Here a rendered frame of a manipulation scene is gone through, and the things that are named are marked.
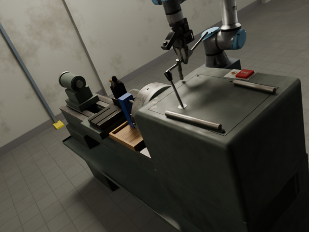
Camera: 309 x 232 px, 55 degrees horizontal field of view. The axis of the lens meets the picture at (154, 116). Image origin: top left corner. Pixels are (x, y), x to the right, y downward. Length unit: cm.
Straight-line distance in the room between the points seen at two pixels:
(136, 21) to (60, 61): 141
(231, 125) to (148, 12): 431
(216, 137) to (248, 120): 14
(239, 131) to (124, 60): 414
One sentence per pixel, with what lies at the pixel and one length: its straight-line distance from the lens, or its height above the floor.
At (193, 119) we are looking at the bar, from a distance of 116.
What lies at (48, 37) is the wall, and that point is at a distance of 461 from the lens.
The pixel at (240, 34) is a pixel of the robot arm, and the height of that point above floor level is 130.
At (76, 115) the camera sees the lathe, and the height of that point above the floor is 87.
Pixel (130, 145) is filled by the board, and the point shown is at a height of 90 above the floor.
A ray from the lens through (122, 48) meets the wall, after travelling 505.
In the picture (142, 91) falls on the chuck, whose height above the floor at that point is 123.
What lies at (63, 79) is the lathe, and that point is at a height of 112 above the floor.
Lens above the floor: 190
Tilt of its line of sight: 29 degrees down
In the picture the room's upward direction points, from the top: 21 degrees counter-clockwise
